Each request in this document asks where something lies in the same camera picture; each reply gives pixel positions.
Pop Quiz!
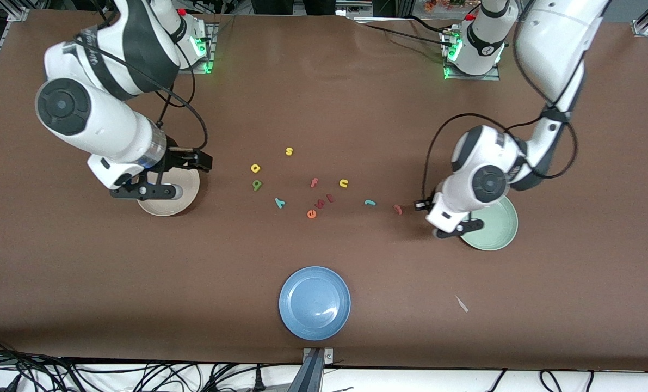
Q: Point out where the orange leafy decoration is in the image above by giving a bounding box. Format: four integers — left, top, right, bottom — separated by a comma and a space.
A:
424, 0, 467, 13

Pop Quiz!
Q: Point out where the beige plate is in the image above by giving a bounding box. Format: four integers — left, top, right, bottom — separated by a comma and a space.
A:
137, 166, 200, 217

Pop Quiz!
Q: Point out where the black base cable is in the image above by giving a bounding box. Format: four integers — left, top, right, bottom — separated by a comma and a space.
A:
408, 15, 450, 33
363, 23, 448, 45

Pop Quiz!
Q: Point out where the brown paper table cover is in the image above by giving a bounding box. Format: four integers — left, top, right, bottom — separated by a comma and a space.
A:
0, 10, 648, 372

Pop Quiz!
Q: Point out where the green plate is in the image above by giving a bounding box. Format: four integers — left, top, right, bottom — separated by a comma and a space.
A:
460, 196, 519, 252

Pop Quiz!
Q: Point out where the long black looping cable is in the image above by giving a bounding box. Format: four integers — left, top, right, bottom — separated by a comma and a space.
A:
152, 11, 196, 108

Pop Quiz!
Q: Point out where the aluminium camera pole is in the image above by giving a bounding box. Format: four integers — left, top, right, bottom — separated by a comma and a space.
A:
287, 347, 335, 392

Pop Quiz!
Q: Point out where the blue plate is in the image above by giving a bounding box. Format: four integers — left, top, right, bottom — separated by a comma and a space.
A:
279, 266, 351, 341

